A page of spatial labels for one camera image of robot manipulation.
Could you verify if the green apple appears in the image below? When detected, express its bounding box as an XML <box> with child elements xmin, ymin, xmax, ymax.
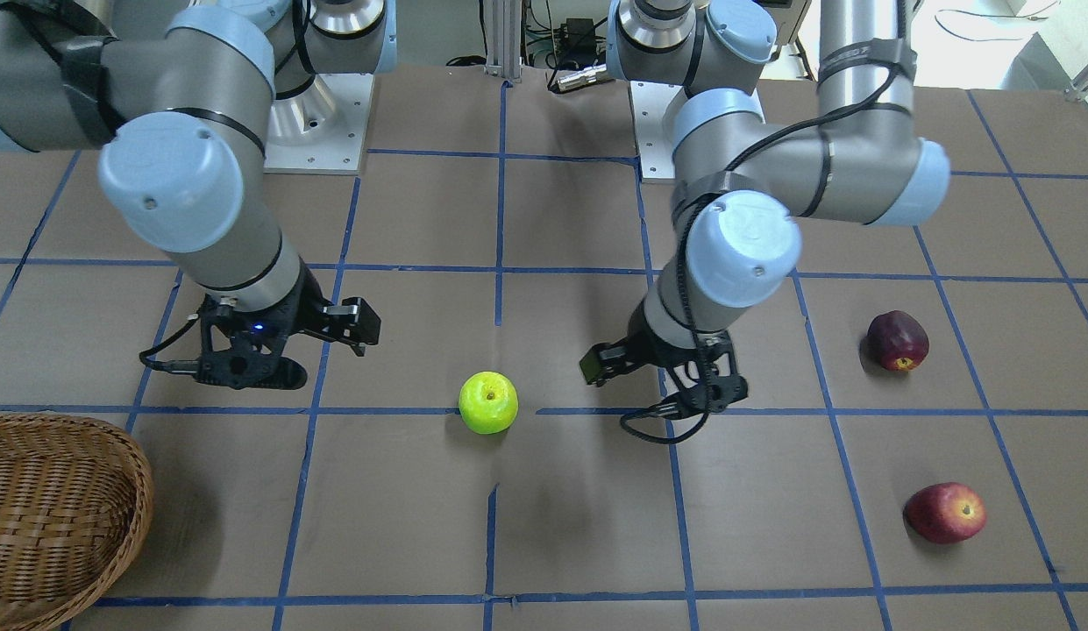
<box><xmin>457</xmin><ymin>371</ymin><xmax>519</xmax><ymax>435</ymax></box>

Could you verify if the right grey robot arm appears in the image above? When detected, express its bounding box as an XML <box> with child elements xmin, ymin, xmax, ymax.
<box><xmin>0</xmin><ymin>1</ymin><xmax>398</xmax><ymax>389</ymax></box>

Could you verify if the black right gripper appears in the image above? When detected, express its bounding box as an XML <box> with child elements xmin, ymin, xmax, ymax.
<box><xmin>196</xmin><ymin>263</ymin><xmax>382</xmax><ymax>389</ymax></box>

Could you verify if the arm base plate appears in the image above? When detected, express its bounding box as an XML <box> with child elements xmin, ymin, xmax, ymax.
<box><xmin>629</xmin><ymin>82</ymin><xmax>687</xmax><ymax>184</ymax></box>
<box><xmin>264</xmin><ymin>74</ymin><xmax>375</xmax><ymax>175</ymax></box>

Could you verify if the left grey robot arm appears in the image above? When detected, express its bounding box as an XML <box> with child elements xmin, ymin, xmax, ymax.
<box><xmin>580</xmin><ymin>1</ymin><xmax>951</xmax><ymax>419</ymax></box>

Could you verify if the dark red apple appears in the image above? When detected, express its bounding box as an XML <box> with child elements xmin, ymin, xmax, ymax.
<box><xmin>865</xmin><ymin>310</ymin><xmax>931</xmax><ymax>372</ymax></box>

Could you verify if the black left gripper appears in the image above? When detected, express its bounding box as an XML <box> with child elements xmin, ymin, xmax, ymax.
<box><xmin>580</xmin><ymin>311</ymin><xmax>749</xmax><ymax>418</ymax></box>

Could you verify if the red yellow apple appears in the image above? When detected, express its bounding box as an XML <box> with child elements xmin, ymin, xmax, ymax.
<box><xmin>903</xmin><ymin>482</ymin><xmax>988</xmax><ymax>546</ymax></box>

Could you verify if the woven wicker basket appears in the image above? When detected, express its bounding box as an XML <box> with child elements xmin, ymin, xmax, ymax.
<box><xmin>0</xmin><ymin>412</ymin><xmax>154</xmax><ymax>630</ymax></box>

